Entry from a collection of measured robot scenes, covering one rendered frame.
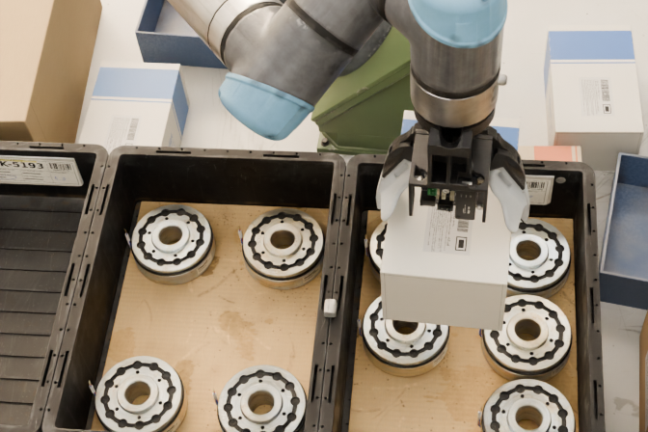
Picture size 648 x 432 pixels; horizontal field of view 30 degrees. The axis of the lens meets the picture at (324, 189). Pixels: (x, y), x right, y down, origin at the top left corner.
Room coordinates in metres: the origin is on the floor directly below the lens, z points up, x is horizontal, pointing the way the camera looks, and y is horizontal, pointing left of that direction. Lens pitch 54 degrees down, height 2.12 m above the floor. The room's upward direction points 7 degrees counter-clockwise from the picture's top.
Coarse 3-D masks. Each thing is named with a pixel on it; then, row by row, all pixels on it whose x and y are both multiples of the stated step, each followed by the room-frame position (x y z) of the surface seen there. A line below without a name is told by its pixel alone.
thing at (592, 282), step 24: (528, 168) 0.85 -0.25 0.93; (552, 168) 0.85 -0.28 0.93; (576, 168) 0.84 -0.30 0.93; (336, 264) 0.75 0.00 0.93; (336, 288) 0.71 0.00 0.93; (600, 312) 0.64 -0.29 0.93; (336, 336) 0.65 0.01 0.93; (600, 336) 0.61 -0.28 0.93; (336, 360) 0.62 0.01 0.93; (600, 360) 0.59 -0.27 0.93; (336, 384) 0.59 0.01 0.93; (600, 384) 0.56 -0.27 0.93; (600, 408) 0.53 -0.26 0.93
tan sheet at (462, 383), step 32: (448, 352) 0.67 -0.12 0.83; (480, 352) 0.66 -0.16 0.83; (576, 352) 0.65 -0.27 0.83; (352, 384) 0.64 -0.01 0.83; (384, 384) 0.64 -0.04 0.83; (416, 384) 0.63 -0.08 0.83; (448, 384) 0.63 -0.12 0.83; (480, 384) 0.62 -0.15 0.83; (576, 384) 0.61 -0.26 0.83; (352, 416) 0.60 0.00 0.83; (384, 416) 0.60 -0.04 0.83; (416, 416) 0.59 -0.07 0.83; (448, 416) 0.59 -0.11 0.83; (576, 416) 0.57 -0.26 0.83
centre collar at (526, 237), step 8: (512, 240) 0.79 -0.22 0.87; (520, 240) 0.79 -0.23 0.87; (528, 240) 0.79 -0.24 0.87; (536, 240) 0.79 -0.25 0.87; (512, 248) 0.78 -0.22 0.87; (544, 248) 0.77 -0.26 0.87; (512, 256) 0.77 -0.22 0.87; (544, 256) 0.76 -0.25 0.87; (520, 264) 0.75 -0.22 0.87; (528, 264) 0.75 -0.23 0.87; (536, 264) 0.75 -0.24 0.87
